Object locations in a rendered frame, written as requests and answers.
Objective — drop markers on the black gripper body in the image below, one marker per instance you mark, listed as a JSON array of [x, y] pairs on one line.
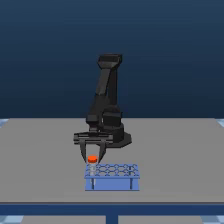
[[92, 137]]

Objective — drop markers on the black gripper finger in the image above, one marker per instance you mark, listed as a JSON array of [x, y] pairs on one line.
[[102, 152], [83, 152]]

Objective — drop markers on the dark six-joint robot arm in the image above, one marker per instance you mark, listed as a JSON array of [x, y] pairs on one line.
[[107, 100]]

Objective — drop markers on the clear tube with orange cap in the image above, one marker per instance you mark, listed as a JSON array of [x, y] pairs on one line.
[[92, 165]]

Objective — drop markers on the blue tube rack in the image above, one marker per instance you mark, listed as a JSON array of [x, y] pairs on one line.
[[113, 176]]

